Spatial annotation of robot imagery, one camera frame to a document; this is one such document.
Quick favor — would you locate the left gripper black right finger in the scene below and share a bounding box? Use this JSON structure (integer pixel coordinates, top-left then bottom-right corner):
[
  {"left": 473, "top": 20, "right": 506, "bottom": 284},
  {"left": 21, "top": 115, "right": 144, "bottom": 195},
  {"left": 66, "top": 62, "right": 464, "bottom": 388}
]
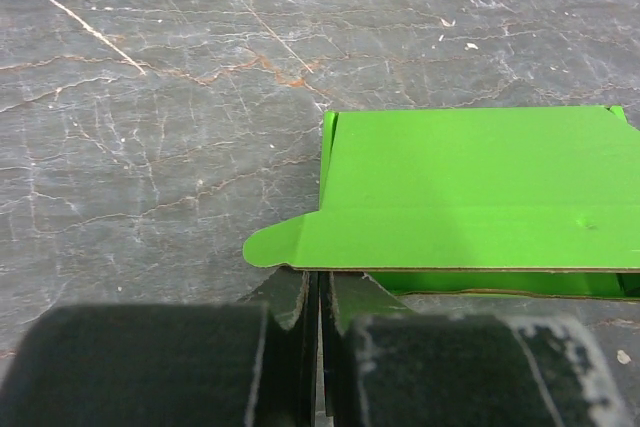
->
[{"left": 319, "top": 273, "right": 632, "bottom": 426}]

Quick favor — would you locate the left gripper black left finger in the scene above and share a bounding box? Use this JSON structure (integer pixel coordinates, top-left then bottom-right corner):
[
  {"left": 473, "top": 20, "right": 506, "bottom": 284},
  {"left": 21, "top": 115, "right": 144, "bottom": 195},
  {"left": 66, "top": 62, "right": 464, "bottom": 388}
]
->
[{"left": 1, "top": 270, "right": 319, "bottom": 426}]

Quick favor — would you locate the green paper box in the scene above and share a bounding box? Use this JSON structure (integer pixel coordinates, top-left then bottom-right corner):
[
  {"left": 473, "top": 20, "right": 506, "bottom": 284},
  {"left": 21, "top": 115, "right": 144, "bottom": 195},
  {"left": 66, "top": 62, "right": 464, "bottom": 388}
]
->
[{"left": 243, "top": 105, "right": 639, "bottom": 300}]

